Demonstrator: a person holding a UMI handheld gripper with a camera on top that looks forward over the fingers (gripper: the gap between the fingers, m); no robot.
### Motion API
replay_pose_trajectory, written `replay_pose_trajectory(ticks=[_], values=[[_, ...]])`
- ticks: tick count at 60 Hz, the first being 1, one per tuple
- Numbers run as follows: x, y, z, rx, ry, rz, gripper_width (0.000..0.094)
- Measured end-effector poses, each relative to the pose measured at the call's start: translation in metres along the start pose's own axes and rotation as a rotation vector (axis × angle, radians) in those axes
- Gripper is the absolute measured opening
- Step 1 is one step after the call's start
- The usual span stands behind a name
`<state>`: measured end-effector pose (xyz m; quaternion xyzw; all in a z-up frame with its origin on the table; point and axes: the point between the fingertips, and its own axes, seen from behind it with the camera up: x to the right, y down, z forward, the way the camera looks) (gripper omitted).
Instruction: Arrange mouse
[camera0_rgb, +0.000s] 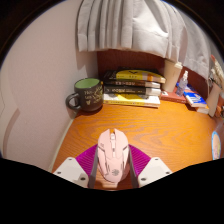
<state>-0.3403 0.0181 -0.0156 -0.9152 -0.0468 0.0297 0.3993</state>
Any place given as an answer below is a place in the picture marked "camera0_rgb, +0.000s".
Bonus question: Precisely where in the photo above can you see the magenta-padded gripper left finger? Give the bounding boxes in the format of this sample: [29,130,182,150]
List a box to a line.
[53,143,100,189]

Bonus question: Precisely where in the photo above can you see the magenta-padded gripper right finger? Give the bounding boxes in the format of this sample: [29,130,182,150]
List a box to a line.
[127,144,173,189]

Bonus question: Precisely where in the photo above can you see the pink computer mouse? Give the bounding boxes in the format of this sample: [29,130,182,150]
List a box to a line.
[96,128,131,184]

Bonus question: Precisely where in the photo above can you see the round cartoon-print mouse pad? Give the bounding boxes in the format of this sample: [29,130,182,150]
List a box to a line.
[211,130,222,161]

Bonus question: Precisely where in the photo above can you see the flat red-brown book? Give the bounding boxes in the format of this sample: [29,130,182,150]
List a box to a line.
[159,90,188,104]

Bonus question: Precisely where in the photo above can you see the dark mug with green inside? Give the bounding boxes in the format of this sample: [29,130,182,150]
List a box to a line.
[65,77,104,113]

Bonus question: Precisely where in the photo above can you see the blue book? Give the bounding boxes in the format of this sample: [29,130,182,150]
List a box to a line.
[183,87,209,108]

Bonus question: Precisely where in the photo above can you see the white ribbed vase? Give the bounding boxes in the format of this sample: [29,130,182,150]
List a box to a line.
[205,81,222,118]

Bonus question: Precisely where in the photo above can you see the white pleated curtain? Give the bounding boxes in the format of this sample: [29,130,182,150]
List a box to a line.
[76,0,214,81]

